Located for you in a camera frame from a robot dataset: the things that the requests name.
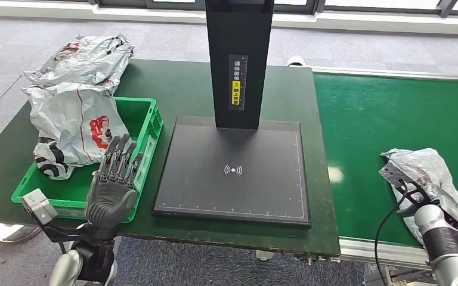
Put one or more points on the black yellow label sticker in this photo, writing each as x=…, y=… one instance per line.
x=237, y=83

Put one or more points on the dark window frame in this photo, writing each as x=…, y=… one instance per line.
x=126, y=4

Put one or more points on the white parcel black red print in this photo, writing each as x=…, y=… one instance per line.
x=67, y=118

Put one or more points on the green plastic crate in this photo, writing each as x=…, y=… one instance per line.
x=146, y=126

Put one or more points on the chrome table foot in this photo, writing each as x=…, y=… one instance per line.
x=13, y=233

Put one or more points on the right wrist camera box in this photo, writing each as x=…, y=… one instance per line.
x=393, y=173

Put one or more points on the green conveyor belt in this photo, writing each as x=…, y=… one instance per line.
x=371, y=118

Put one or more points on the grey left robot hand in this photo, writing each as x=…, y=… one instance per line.
x=108, y=201

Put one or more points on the dark green table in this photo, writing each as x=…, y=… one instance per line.
x=173, y=87

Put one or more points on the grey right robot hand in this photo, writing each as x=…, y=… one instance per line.
x=456, y=221

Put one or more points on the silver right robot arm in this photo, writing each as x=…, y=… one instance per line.
x=450, y=252

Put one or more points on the grey parcel dotted red print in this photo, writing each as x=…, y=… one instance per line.
x=426, y=165

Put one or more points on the black inbound scanner machine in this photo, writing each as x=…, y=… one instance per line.
x=233, y=185

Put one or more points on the crumpled grey parcel bag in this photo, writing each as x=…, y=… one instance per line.
x=83, y=59

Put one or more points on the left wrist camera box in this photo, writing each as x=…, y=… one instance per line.
x=39, y=205

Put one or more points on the aluminium conveyor frame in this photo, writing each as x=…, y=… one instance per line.
x=371, y=250

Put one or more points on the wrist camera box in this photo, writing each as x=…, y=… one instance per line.
x=393, y=173
x=39, y=205

